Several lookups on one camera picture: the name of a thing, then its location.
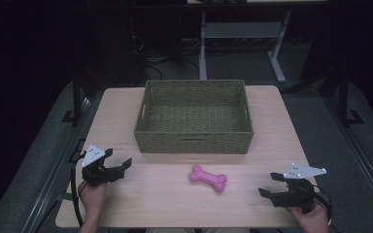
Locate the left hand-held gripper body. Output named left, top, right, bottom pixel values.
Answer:
left=81, top=144, right=126, bottom=187

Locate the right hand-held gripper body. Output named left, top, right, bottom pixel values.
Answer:
left=271, top=162, right=327, bottom=215

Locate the pink bone-shaped rubber toy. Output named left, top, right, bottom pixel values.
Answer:
left=188, top=164, right=228, bottom=193

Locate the green woven basket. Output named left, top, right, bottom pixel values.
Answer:
left=133, top=79, right=254, bottom=155

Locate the person's left hand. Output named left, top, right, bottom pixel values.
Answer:
left=77, top=180, right=109, bottom=218

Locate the person's right hand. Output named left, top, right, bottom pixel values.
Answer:
left=286, top=197, right=332, bottom=233

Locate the black metal stand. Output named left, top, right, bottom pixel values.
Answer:
left=60, top=71, right=85, bottom=127
left=335, top=68, right=365, bottom=128

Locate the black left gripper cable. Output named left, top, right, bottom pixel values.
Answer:
left=69, top=150, right=89, bottom=228

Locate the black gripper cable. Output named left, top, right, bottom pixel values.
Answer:
left=312, top=183, right=334, bottom=226
left=69, top=150, right=89, bottom=228

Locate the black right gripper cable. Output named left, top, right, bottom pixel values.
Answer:
left=312, top=183, right=334, bottom=226

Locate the aluminium floor rail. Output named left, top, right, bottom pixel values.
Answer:
left=19, top=96, right=94, bottom=233
left=323, top=96, right=373, bottom=225

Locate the tangle of floor cables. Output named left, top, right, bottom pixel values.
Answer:
left=131, top=34, right=202, bottom=82

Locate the grey metal desk frame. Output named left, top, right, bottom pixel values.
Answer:
left=187, top=0, right=329, bottom=84

